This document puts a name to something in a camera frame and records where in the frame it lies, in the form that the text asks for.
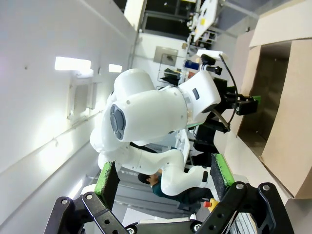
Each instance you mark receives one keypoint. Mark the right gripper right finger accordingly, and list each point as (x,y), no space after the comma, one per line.
(220,175)

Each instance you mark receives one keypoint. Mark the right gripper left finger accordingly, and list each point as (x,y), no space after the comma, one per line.
(107,185)

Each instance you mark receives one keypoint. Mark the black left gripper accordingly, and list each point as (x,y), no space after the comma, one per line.
(228,97)

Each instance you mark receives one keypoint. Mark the brown cardboard packing box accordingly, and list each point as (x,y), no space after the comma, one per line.
(299,109)

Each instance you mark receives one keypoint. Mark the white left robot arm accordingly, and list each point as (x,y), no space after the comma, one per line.
(146,109)

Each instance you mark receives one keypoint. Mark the yellow emergency stop button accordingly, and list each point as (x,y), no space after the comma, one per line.
(211,203)

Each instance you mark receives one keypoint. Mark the black equipment stand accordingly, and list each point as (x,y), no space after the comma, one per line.
(204,143)

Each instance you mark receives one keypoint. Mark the background person in teal shirt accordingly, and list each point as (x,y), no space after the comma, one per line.
(158,189)

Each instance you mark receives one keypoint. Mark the blue storage bin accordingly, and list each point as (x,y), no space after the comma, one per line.
(192,64)

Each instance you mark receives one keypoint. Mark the white ceiling air conditioner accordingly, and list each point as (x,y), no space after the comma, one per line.
(81,97)

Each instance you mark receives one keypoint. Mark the small rectangular ceiling light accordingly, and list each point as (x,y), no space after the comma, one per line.
(115,68)

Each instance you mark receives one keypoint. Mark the large rectangular ceiling light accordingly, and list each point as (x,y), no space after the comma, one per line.
(72,63)

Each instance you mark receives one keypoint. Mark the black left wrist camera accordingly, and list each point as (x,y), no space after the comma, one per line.
(209,64)

